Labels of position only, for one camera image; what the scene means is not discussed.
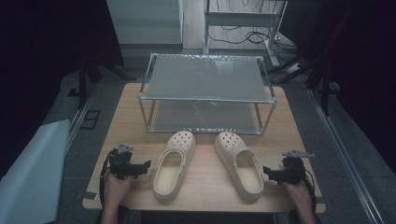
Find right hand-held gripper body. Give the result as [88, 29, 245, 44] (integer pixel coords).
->
[274, 149, 316, 186]

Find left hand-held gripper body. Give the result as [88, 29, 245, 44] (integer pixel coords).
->
[107, 143, 145, 181]

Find cream clog shoe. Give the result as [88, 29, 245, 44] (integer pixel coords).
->
[214, 131, 265, 202]
[152, 130, 197, 202]

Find grey metal shoe rack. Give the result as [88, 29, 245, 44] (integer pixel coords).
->
[137, 52, 278, 135]

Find person's right hand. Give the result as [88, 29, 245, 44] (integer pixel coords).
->
[281, 180, 313, 210]

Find person's left hand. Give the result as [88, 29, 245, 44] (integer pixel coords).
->
[102, 169, 135, 207]

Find grey tape piece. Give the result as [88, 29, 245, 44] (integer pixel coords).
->
[76, 190, 99, 201]

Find black stand legs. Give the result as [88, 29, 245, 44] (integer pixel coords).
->
[77, 55, 136, 110]
[266, 50, 341, 117]

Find white board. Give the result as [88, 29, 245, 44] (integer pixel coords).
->
[0, 119, 72, 224]

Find dark curtain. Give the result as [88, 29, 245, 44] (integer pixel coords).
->
[0, 0, 125, 180]
[279, 0, 396, 175]

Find white cabinet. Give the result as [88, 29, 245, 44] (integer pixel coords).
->
[106, 0, 185, 47]

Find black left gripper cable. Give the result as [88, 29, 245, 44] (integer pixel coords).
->
[98, 150, 116, 209]

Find aluminium floor rail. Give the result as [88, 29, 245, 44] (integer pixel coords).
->
[306, 88, 386, 224]
[64, 83, 98, 154]

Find black floor cables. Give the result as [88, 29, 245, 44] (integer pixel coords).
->
[207, 0, 297, 54]

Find white metal desk frame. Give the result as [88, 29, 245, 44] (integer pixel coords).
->
[203, 0, 290, 68]

